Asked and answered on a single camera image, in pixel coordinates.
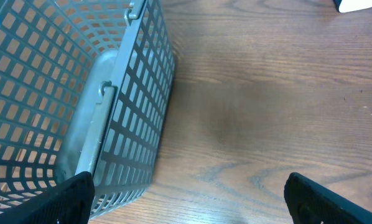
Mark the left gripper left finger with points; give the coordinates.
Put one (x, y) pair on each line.
(69, 202)

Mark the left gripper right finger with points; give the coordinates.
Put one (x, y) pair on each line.
(310, 202)

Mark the white barcode scanner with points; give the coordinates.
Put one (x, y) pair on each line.
(344, 6)

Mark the grey plastic mesh basket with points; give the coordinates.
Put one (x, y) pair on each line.
(84, 86)

